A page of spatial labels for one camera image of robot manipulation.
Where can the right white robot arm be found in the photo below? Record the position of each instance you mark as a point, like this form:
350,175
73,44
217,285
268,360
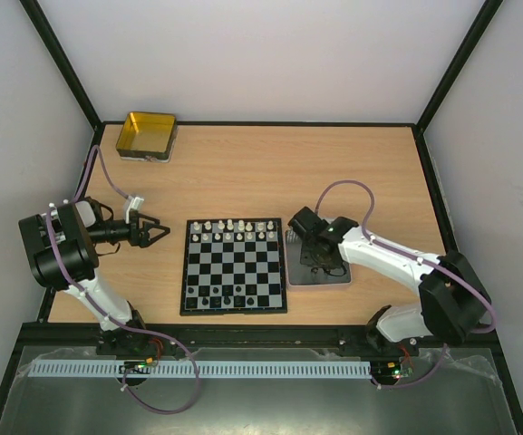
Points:
452,299

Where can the gold open tin lid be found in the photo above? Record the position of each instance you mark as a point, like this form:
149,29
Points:
147,136

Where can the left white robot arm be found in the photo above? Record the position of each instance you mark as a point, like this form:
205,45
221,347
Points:
60,246

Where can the white slotted cable duct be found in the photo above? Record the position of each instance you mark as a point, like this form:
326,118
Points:
207,370

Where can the black cage frame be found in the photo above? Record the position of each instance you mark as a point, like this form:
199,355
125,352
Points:
471,39

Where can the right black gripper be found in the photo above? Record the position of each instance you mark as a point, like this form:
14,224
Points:
301,222

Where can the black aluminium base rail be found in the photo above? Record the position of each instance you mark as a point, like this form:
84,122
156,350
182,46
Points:
341,340

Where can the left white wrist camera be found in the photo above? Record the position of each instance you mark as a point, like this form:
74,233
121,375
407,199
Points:
132,203

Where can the pink tin with chess pieces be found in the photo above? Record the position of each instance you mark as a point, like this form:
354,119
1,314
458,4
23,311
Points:
301,275

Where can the black and silver chessboard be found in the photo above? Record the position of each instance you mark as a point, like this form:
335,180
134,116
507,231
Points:
234,266

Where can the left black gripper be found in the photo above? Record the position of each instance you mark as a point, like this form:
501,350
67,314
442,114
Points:
142,239

